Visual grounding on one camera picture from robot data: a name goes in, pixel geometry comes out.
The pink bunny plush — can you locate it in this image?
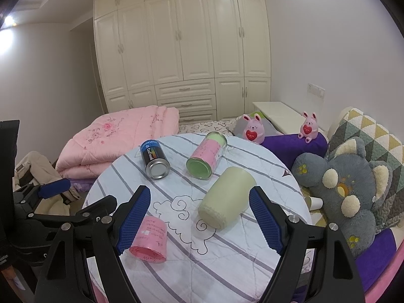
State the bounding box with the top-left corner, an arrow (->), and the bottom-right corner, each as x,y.
298,112 -> 319,144
242,113 -> 265,144

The pale green plastic cup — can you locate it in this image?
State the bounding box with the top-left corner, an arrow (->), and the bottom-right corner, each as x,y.
198,167 -> 256,230

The purple blanket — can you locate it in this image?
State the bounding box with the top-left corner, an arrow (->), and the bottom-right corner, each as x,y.
261,133 -> 328,170

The left pink bunny plush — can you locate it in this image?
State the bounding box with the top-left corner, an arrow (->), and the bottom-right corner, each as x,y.
242,113 -> 265,144

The pink green glass jar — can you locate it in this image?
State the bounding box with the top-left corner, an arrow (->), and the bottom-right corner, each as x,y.
186,131 -> 227,180

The grey elephant plush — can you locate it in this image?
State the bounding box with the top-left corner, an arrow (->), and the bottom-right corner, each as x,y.
291,137 -> 392,257

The cream white wardrobe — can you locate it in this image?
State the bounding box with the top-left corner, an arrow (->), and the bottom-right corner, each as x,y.
93,0 -> 270,123

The blue black metal can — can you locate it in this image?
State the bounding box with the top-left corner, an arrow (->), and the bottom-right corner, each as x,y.
140,140 -> 170,179

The white bedside cabinet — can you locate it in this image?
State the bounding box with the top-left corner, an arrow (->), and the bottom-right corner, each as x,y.
252,101 -> 327,136

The right pink bunny plush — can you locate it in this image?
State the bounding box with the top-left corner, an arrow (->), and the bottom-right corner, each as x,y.
298,112 -> 319,144

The small white paper cup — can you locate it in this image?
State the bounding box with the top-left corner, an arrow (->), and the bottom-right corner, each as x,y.
305,196 -> 323,211

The folded pink floral quilt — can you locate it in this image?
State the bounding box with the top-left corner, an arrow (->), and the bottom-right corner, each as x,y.
56,105 -> 180,180

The white purple striped quilt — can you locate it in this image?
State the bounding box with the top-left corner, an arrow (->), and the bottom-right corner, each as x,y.
86,133 -> 311,302

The triangle pattern quilted cushion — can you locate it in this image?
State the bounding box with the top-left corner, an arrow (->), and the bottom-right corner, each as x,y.
327,107 -> 404,233

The pink clear plastic cup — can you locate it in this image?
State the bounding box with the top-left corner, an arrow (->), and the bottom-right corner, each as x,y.
130,215 -> 167,263

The white wall switch plate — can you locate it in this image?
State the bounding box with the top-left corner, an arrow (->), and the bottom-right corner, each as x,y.
308,84 -> 325,98

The beige jacket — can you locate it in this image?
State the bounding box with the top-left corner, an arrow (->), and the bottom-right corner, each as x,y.
13,151 -> 80,215

